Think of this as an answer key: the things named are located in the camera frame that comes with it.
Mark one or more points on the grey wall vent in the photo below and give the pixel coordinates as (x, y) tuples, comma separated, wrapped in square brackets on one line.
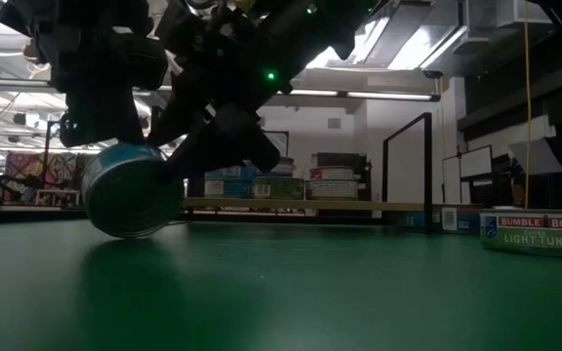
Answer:
[(334, 123)]

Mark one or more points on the small wooden bench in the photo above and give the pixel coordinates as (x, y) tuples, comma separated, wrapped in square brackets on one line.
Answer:
[(56, 193)]

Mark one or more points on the white wall board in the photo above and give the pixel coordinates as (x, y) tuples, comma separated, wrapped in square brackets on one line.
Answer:
[(476, 162), (452, 180)]

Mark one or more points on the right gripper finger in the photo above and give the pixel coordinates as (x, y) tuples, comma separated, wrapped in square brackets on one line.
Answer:
[(232, 141), (183, 112)]

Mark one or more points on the black aluminium table frame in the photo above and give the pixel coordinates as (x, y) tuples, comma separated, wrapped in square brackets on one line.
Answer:
[(27, 214)]

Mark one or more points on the colourful patchwork fabric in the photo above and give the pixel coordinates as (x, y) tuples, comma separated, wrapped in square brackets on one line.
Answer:
[(37, 170)]

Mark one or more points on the grey angled panel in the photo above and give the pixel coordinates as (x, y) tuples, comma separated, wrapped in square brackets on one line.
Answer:
[(537, 158)]

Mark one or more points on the red and white label can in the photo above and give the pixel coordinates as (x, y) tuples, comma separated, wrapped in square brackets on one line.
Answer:
[(332, 190)]

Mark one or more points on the wooden shelf with black frame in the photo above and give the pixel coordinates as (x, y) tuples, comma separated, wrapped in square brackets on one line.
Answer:
[(310, 204)]

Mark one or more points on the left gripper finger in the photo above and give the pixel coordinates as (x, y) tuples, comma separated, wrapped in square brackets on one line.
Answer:
[(105, 119)]

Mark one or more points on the long ceiling light bar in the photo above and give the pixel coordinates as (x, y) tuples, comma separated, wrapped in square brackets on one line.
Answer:
[(8, 84), (359, 94)]

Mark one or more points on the white rectangular duct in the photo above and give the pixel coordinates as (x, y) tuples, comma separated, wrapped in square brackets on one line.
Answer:
[(520, 12)]

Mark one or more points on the green table mat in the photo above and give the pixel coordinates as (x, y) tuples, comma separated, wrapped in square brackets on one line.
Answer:
[(281, 302)]

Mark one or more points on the green label tuna can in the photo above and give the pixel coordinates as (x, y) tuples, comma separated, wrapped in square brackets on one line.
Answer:
[(278, 188)]

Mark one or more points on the Bumble Bee light tuna can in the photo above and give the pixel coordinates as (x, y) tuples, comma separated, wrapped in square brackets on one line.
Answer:
[(534, 234)]

